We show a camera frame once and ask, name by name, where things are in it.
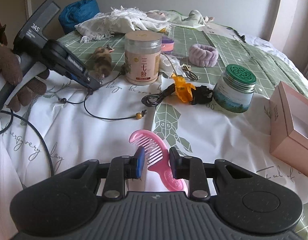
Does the pink plastic comb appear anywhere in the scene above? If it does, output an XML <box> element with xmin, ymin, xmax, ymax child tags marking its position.
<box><xmin>129</xmin><ymin>129</ymin><xmax>187</xmax><ymax>191</ymax></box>

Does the black cord bead necklace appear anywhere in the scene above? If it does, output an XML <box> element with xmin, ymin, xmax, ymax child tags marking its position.
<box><xmin>57</xmin><ymin>63</ymin><xmax>148</xmax><ymax>121</ymax></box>

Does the black usb cable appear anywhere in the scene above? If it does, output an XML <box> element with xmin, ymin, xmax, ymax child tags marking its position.
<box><xmin>141</xmin><ymin>82</ymin><xmax>177</xmax><ymax>107</ymax></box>

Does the yellow fabric flower clip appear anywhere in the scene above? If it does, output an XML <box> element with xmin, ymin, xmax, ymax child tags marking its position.
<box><xmin>171</xmin><ymin>74</ymin><xmax>196</xmax><ymax>103</ymax></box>

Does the purple fluffy headband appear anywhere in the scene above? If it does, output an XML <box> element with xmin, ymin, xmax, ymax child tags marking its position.
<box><xmin>188</xmin><ymin>44</ymin><xmax>219</xmax><ymax>68</ymax></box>

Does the pink purple packaged sponge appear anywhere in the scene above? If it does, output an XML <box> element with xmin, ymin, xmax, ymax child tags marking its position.
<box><xmin>161</xmin><ymin>35</ymin><xmax>175</xmax><ymax>54</ymax></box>

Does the brown knit gloved hand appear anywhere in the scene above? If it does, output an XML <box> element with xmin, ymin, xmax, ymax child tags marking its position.
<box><xmin>0</xmin><ymin>43</ymin><xmax>46</xmax><ymax>112</ymax></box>

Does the blue crumpled bag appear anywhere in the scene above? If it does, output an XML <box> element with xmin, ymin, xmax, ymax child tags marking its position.
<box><xmin>58</xmin><ymin>0</ymin><xmax>100</xmax><ymax>34</ymax></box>

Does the white fringed cloth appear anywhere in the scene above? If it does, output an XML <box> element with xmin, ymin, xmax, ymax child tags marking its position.
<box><xmin>75</xmin><ymin>7</ymin><xmax>170</xmax><ymax>43</ymax></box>

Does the green white bed sheet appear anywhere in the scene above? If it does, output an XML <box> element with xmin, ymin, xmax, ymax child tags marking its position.
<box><xmin>0</xmin><ymin>27</ymin><xmax>308</xmax><ymax>239</ymax></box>

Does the green lidded glass jar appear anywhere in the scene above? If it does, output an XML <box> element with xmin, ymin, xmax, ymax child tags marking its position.
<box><xmin>213</xmin><ymin>64</ymin><xmax>256</xmax><ymax>113</ymax></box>

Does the beige lidded plastic jar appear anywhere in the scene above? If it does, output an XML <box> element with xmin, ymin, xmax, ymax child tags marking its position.
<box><xmin>125</xmin><ymin>30</ymin><xmax>162</xmax><ymax>86</ymax></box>

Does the pink cardboard box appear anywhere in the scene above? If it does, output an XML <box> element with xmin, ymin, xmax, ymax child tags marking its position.
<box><xmin>270</xmin><ymin>81</ymin><xmax>308</xmax><ymax>177</ymax></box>

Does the light green baby clothing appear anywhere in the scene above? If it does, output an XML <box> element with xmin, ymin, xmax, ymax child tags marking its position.
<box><xmin>146</xmin><ymin>10</ymin><xmax>214</xmax><ymax>29</ymax></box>

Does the black gripper power cable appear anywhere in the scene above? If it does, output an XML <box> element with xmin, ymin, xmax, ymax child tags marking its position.
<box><xmin>0</xmin><ymin>109</ymin><xmax>55</xmax><ymax>178</ymax></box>

